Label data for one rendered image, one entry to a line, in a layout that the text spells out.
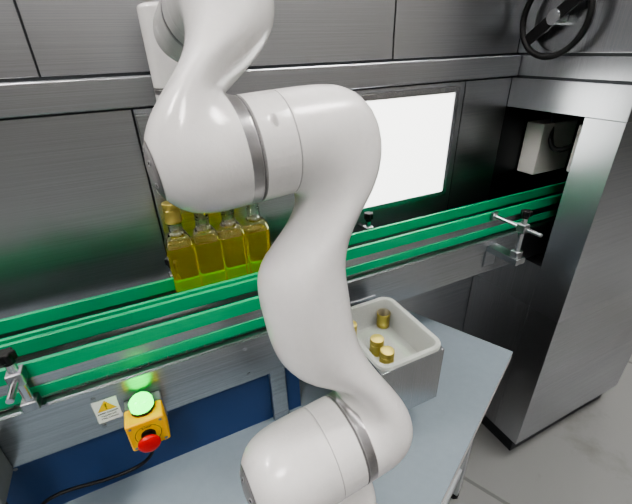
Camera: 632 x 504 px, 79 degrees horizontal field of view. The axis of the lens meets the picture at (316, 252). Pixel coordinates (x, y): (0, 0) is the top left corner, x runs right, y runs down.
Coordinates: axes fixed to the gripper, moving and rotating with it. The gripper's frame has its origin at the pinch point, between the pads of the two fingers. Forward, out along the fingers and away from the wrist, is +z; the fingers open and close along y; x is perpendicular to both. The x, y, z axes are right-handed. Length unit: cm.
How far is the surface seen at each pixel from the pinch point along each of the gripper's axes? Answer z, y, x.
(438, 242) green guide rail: 29, 4, 66
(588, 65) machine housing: -17, 8, 107
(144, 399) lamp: 34.1, 19.6, -19.3
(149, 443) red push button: 40, 25, -20
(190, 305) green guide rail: 25.1, 6.0, -6.8
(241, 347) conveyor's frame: 33.2, 15.2, 1.1
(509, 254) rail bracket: 34, 13, 86
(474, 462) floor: 137, 16, 91
